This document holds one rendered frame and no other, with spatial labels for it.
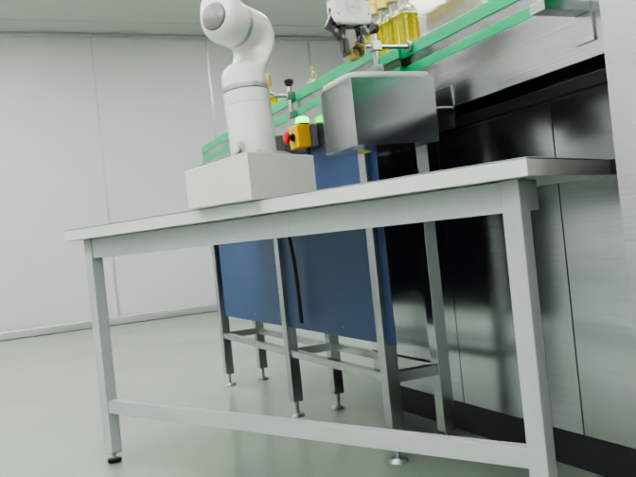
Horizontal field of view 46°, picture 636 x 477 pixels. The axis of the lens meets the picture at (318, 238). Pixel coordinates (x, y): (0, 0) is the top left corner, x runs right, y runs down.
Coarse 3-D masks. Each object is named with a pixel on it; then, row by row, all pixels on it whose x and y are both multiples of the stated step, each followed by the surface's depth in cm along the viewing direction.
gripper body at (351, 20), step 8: (328, 0) 183; (336, 0) 180; (344, 0) 180; (352, 0) 181; (360, 0) 182; (328, 8) 182; (336, 8) 179; (344, 8) 180; (352, 8) 181; (360, 8) 182; (368, 8) 183; (336, 16) 179; (344, 16) 180; (352, 16) 181; (360, 16) 182; (368, 16) 183; (336, 24) 183; (344, 24) 180; (352, 24) 181; (360, 24) 182; (368, 24) 183
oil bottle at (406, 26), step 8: (400, 8) 208; (408, 8) 208; (400, 16) 207; (408, 16) 208; (416, 16) 209; (400, 24) 208; (408, 24) 208; (416, 24) 209; (400, 32) 208; (408, 32) 207; (416, 32) 209; (400, 40) 209; (408, 40) 207
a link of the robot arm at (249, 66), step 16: (256, 16) 196; (256, 32) 196; (272, 32) 202; (240, 48) 198; (256, 48) 199; (272, 48) 201; (240, 64) 192; (256, 64) 194; (224, 80) 194; (240, 80) 191; (256, 80) 192
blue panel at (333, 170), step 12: (324, 156) 236; (336, 156) 228; (348, 156) 220; (372, 156) 207; (324, 168) 236; (336, 168) 228; (348, 168) 221; (372, 168) 208; (324, 180) 237; (336, 180) 229; (348, 180) 222; (360, 180) 215; (372, 180) 208
